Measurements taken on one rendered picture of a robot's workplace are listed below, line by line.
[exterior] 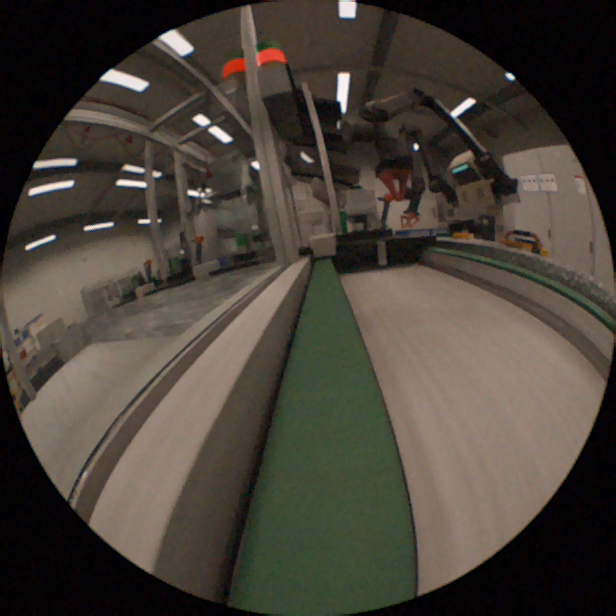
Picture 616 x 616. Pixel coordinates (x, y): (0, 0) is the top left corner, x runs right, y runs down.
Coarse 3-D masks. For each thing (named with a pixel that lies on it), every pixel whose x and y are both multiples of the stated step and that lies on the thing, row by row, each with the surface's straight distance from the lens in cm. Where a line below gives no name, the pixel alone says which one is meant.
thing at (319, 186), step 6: (318, 180) 70; (312, 186) 70; (318, 186) 69; (324, 186) 69; (318, 192) 72; (324, 192) 68; (336, 192) 68; (324, 198) 81; (336, 198) 67; (342, 198) 67; (336, 204) 70; (372, 216) 66
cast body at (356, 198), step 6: (354, 186) 44; (360, 186) 45; (348, 192) 43; (354, 192) 43; (360, 192) 43; (366, 192) 44; (348, 198) 43; (354, 198) 43; (360, 198) 43; (366, 198) 43; (348, 204) 42; (354, 204) 43; (360, 204) 43; (366, 204) 43; (372, 204) 44; (342, 210) 44; (348, 210) 42; (354, 210) 42; (360, 210) 43; (366, 210) 43; (372, 210) 43; (348, 216) 43; (354, 216) 44
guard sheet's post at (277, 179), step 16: (256, 64) 41; (256, 80) 37; (256, 96) 35; (272, 128) 30; (272, 144) 27; (272, 160) 26; (272, 176) 25; (288, 208) 25; (288, 224) 23; (288, 240) 23; (288, 256) 23
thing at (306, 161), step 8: (288, 152) 76; (296, 152) 75; (304, 152) 74; (312, 152) 74; (288, 160) 75; (296, 160) 74; (304, 160) 73; (312, 160) 72; (320, 160) 72; (328, 160) 71; (296, 168) 81; (304, 168) 78; (312, 168) 75; (320, 168) 72; (336, 168) 70; (344, 168) 70; (352, 168) 70; (336, 176) 77; (344, 176) 74; (352, 176) 72
